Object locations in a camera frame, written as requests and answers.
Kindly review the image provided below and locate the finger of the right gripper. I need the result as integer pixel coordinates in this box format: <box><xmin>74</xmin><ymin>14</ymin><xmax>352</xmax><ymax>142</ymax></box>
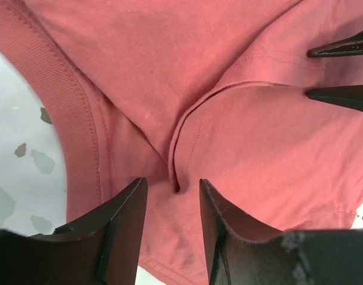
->
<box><xmin>305</xmin><ymin>85</ymin><xmax>363</xmax><ymax>112</ymax></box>
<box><xmin>307</xmin><ymin>31</ymin><xmax>363</xmax><ymax>58</ymax></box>

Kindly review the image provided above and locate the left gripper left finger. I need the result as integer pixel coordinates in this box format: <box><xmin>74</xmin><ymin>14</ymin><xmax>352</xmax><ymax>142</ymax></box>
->
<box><xmin>0</xmin><ymin>178</ymin><xmax>148</xmax><ymax>284</ymax></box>

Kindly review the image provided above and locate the red t shirt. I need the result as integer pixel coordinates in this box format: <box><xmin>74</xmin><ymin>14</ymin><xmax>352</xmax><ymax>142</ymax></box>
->
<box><xmin>0</xmin><ymin>1</ymin><xmax>363</xmax><ymax>284</ymax></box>

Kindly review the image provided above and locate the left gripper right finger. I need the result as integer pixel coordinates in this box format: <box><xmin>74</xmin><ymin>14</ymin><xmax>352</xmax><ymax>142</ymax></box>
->
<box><xmin>199</xmin><ymin>179</ymin><xmax>363</xmax><ymax>284</ymax></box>

